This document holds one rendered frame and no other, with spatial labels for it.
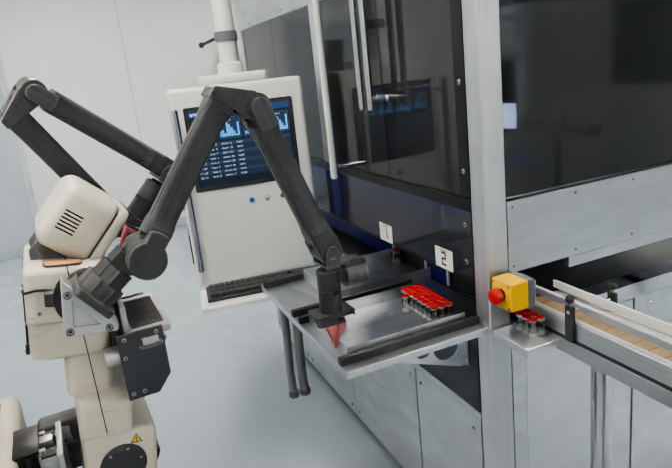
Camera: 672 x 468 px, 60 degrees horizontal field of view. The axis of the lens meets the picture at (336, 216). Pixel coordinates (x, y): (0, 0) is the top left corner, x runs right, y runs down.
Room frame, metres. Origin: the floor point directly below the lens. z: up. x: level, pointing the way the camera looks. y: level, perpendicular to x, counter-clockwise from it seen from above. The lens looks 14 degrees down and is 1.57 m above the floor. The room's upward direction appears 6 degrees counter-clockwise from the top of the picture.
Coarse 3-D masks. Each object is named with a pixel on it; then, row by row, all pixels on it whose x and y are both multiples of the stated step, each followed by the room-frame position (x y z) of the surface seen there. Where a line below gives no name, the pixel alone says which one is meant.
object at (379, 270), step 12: (384, 252) 2.00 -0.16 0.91; (372, 264) 1.95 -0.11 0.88; (384, 264) 1.94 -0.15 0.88; (396, 264) 1.93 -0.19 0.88; (312, 276) 1.80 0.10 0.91; (372, 276) 1.83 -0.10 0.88; (384, 276) 1.82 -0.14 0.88; (396, 276) 1.72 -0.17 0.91; (408, 276) 1.74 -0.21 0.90; (420, 276) 1.75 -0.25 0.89; (348, 288) 1.75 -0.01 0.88; (360, 288) 1.67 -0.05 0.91
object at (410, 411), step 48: (624, 288) 1.54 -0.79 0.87; (336, 384) 2.46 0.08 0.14; (384, 384) 1.97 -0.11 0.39; (432, 384) 1.65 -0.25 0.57; (528, 384) 1.41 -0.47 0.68; (576, 384) 1.48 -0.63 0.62; (624, 384) 1.55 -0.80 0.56; (384, 432) 2.01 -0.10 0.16; (432, 432) 1.67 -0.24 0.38; (480, 432) 1.43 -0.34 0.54; (528, 432) 1.41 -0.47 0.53; (576, 432) 1.48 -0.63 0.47; (624, 432) 1.55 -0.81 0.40
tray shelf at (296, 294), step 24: (264, 288) 1.84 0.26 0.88; (288, 288) 1.81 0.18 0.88; (312, 288) 1.79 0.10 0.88; (432, 288) 1.68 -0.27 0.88; (288, 312) 1.61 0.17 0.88; (456, 312) 1.49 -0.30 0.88; (312, 336) 1.44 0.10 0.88; (456, 336) 1.35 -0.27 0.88; (336, 360) 1.29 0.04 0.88; (384, 360) 1.27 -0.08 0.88
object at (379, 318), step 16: (400, 288) 1.63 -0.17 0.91; (352, 304) 1.57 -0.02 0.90; (368, 304) 1.59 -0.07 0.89; (384, 304) 1.59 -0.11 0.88; (400, 304) 1.58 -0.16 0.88; (352, 320) 1.50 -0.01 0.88; (368, 320) 1.49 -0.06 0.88; (384, 320) 1.48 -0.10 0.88; (400, 320) 1.47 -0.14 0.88; (416, 320) 1.46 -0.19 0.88; (448, 320) 1.39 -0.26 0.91; (352, 336) 1.41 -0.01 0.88; (368, 336) 1.40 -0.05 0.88; (384, 336) 1.32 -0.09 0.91; (400, 336) 1.34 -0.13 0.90; (352, 352) 1.29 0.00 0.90
